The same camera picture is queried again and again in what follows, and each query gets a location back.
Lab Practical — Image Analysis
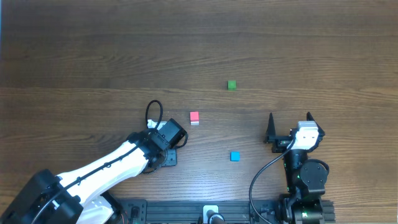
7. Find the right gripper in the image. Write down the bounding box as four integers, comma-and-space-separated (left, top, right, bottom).
264, 111, 326, 154

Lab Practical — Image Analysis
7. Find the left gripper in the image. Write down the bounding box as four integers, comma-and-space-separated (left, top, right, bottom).
158, 148, 178, 167

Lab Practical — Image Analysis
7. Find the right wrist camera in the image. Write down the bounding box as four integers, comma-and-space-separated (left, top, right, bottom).
290, 120, 320, 151

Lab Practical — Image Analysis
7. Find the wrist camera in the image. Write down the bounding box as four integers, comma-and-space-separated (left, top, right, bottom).
290, 120, 320, 151
146, 119, 167, 130

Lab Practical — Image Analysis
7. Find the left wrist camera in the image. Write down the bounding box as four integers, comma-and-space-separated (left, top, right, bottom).
146, 119, 167, 130

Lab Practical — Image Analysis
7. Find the mounting rail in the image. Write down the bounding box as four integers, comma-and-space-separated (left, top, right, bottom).
116, 198, 336, 224

